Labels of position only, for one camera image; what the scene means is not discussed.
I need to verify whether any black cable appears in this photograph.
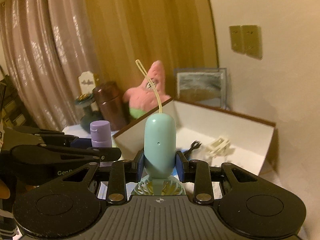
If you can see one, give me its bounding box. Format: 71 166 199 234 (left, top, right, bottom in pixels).
184 140 203 159

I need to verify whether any cream hair claw clip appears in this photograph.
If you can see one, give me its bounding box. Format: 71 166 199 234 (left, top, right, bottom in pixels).
204 137 235 158

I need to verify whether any purple cosmetic tube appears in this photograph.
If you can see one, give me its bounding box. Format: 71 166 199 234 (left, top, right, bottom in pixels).
90 120 112 148

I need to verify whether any mint handheld fan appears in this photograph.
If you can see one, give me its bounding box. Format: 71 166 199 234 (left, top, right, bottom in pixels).
136 59 176 197

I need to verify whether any person's left hand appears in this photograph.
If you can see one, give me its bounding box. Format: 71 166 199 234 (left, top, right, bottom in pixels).
0 180 10 199

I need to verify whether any dark wooden shelf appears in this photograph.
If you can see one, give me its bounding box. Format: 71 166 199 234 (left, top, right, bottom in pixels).
1 79 34 128

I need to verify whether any checked blue green tablecloth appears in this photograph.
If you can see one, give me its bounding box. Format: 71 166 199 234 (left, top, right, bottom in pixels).
62 126 276 201

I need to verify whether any brown cardboard box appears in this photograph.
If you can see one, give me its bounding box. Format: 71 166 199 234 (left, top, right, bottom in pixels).
112 97 278 177

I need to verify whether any brown metal canister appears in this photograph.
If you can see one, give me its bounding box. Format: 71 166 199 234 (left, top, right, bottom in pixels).
93 81 128 131

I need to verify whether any dark green glass teapot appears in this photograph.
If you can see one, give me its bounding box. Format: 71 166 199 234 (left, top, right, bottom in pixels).
74 94 103 133

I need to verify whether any pink starfish plush toy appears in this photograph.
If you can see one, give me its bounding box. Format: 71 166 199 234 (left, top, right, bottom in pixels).
123 60 171 119

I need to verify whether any framed landscape picture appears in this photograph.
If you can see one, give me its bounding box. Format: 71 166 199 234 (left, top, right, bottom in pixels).
174 68 228 109

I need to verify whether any beige patterned curtain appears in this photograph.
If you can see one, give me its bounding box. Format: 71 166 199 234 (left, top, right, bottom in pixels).
1 0 100 130

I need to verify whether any orange yellow curtain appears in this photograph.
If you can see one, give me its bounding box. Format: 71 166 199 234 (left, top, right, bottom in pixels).
85 0 218 95

